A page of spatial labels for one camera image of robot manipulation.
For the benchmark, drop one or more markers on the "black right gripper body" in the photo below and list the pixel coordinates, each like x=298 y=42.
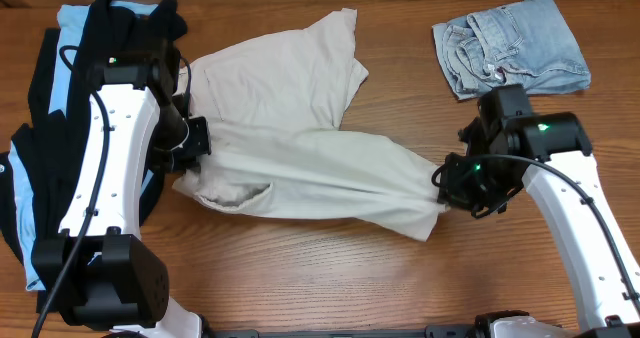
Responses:
x=481 y=183

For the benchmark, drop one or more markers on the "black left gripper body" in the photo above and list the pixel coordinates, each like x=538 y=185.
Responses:
x=177 y=143

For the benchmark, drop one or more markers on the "black and blue garment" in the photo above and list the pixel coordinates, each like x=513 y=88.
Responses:
x=40 y=170

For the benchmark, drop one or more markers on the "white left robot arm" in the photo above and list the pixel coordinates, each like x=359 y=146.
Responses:
x=96 y=270

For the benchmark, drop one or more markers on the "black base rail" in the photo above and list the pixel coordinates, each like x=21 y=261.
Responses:
x=433 y=331

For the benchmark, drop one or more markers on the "folded light blue jeans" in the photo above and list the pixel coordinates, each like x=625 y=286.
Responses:
x=527 y=43

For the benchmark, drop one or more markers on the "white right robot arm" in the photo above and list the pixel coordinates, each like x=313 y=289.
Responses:
x=509 y=149

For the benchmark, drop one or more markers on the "beige khaki shorts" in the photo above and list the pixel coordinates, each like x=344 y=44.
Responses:
x=274 y=106

